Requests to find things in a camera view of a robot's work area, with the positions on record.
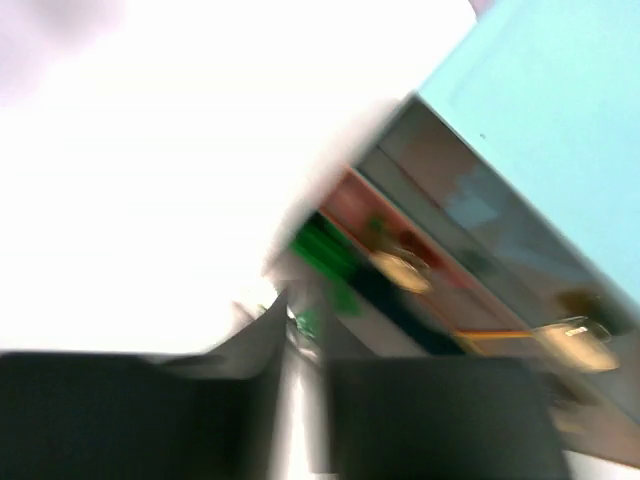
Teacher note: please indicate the green lego plate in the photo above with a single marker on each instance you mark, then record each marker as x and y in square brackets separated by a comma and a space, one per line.
[323, 247]

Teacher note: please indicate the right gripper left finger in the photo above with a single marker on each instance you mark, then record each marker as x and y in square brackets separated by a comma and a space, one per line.
[108, 416]

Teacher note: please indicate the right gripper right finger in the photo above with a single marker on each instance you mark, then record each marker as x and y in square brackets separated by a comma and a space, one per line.
[432, 417]

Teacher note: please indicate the teal orange drawer cabinet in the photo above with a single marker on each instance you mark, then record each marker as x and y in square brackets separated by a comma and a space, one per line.
[513, 172]

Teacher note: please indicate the gold drawer knob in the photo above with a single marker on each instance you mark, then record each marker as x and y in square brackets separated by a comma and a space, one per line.
[404, 269]

